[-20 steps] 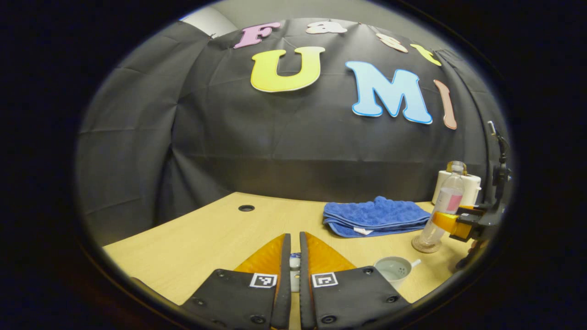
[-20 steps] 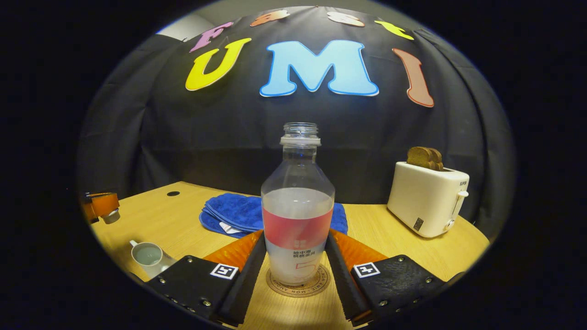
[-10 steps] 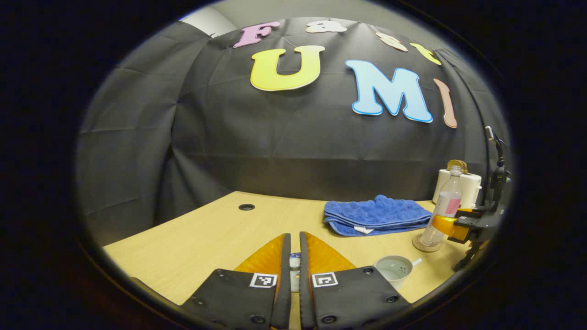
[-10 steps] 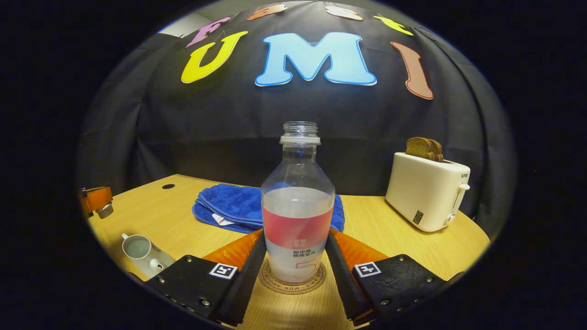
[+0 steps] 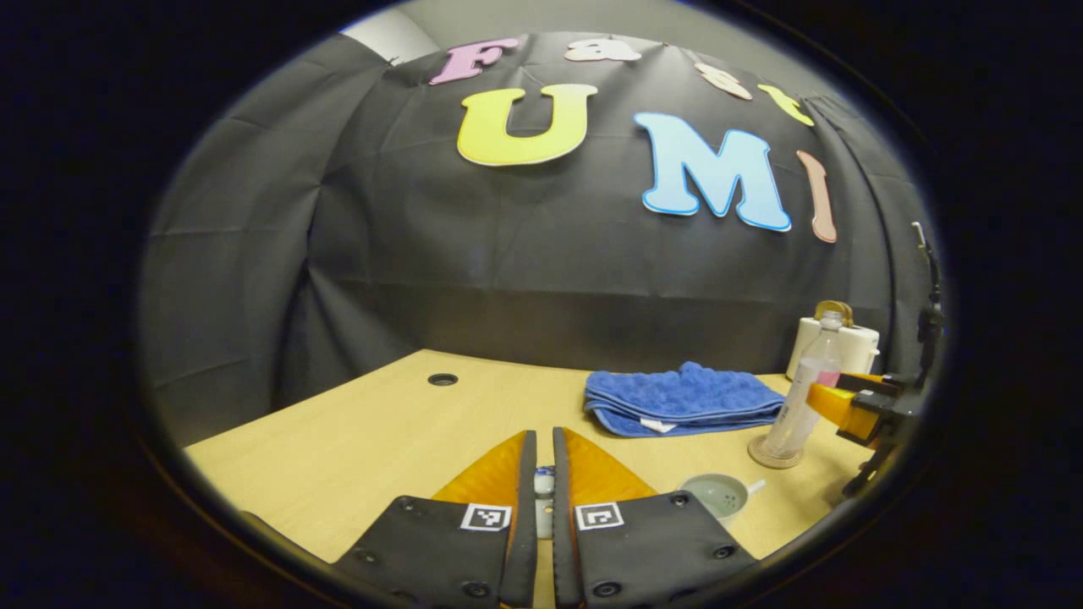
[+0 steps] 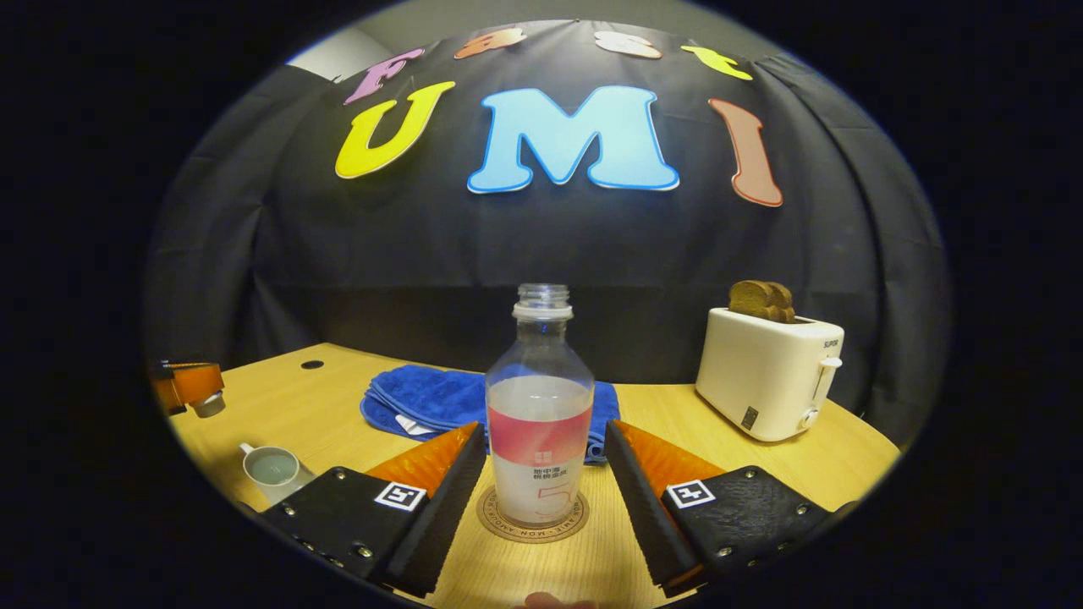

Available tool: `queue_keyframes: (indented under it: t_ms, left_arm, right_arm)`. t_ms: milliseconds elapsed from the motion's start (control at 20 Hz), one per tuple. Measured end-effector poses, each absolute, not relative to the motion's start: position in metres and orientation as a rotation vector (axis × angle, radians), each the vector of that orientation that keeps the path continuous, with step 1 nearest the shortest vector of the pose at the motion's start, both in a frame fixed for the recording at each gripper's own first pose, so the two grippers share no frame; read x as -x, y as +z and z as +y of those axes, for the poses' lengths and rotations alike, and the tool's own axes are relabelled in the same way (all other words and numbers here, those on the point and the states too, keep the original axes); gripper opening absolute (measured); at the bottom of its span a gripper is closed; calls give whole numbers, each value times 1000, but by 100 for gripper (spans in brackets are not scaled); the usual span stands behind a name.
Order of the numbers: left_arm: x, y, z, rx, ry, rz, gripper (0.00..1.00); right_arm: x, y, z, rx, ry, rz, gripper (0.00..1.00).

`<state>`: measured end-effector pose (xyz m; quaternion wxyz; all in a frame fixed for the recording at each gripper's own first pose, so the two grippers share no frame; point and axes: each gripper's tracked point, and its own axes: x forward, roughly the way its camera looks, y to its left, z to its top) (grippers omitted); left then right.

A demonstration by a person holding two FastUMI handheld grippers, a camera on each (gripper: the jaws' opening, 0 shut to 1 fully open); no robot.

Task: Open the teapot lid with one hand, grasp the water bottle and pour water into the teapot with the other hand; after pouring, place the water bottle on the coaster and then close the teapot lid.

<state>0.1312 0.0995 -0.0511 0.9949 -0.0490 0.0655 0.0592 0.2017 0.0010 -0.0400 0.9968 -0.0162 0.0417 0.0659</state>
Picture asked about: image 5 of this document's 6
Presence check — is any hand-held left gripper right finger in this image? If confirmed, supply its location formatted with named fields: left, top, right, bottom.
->
left=552, top=426, right=760, bottom=609

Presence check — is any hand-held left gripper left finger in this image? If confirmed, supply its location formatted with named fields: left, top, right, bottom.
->
left=334, top=430, right=539, bottom=609

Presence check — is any clear plastic water bottle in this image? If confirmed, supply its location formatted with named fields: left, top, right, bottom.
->
left=764, top=310, right=844, bottom=459

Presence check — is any round cork coaster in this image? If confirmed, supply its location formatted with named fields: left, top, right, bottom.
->
left=748, top=433, right=805, bottom=469

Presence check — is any white ceramic teacup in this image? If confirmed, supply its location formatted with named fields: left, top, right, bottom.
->
left=679, top=472, right=767, bottom=519

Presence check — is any white toaster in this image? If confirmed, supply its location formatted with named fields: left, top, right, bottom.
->
left=785, top=315, right=881, bottom=381

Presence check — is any folded blue towel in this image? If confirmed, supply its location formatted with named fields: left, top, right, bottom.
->
left=584, top=361, right=786, bottom=438

